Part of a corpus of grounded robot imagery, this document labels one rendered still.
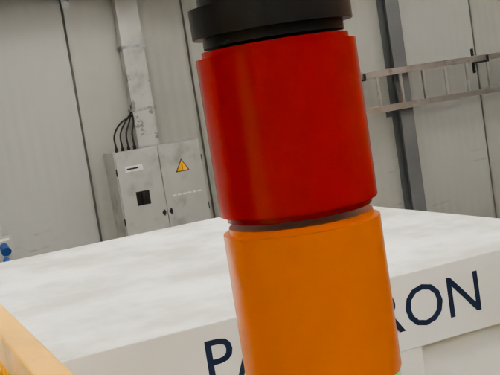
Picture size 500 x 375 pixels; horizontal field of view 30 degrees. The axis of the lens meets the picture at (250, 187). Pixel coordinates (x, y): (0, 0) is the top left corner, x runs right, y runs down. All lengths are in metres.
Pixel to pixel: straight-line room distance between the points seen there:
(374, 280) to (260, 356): 0.04
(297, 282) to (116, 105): 8.03
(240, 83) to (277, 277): 0.06
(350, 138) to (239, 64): 0.04
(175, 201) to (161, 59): 1.29
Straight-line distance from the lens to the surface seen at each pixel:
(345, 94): 0.28
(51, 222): 8.13
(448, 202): 10.06
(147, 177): 8.09
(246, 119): 0.27
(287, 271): 0.27
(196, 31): 0.28
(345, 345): 0.28
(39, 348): 0.93
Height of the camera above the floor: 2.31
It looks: 6 degrees down
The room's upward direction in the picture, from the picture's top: 9 degrees counter-clockwise
